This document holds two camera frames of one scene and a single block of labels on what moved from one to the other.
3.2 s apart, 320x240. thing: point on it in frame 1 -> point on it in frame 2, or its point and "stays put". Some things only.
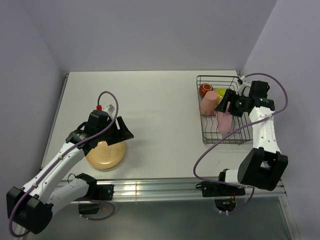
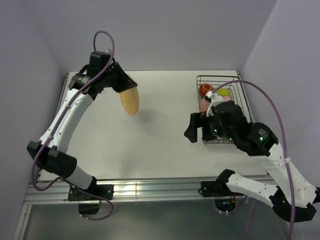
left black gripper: x=121 y=134 -> x=126 y=83
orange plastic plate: x=103 y=156 -> x=130 y=100
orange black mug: x=205 y=87 stays put
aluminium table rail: x=189 y=190 stays put
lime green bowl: x=220 y=93 stays put
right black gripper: x=230 y=95 -> x=196 y=119
